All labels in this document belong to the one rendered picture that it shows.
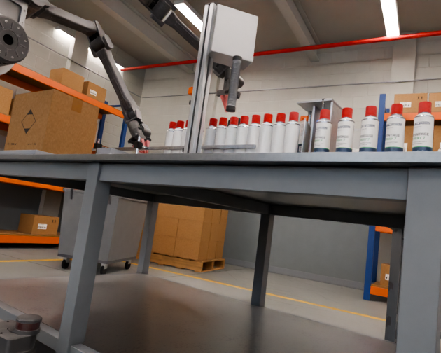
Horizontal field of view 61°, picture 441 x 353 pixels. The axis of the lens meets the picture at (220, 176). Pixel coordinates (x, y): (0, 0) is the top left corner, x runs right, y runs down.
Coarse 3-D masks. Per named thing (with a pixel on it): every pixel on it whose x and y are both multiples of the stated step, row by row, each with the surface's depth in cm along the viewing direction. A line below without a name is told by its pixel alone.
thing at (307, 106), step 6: (300, 102) 137; (306, 102) 136; (312, 102) 135; (318, 102) 134; (330, 102) 132; (336, 102) 133; (306, 108) 142; (312, 108) 141; (318, 108) 140; (324, 108) 139
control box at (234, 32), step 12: (216, 12) 140; (228, 12) 141; (240, 12) 142; (216, 24) 139; (228, 24) 140; (240, 24) 142; (252, 24) 144; (216, 36) 138; (228, 36) 140; (240, 36) 142; (252, 36) 143; (216, 48) 138; (228, 48) 140; (240, 48) 141; (252, 48) 143; (216, 60) 145; (228, 60) 144; (252, 60) 142
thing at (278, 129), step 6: (282, 114) 135; (276, 120) 135; (282, 120) 134; (276, 126) 134; (282, 126) 133; (276, 132) 133; (282, 132) 133; (276, 138) 133; (282, 138) 133; (276, 144) 132; (282, 144) 133; (270, 150) 134; (276, 150) 132; (282, 150) 133
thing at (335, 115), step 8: (312, 112) 137; (320, 112) 141; (336, 112) 134; (312, 120) 137; (336, 120) 134; (312, 128) 136; (336, 128) 134; (312, 136) 136; (336, 136) 134; (312, 144) 136
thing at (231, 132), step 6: (234, 120) 147; (228, 126) 147; (234, 126) 146; (228, 132) 146; (234, 132) 145; (228, 138) 145; (234, 138) 145; (228, 144) 145; (234, 144) 145; (228, 150) 145
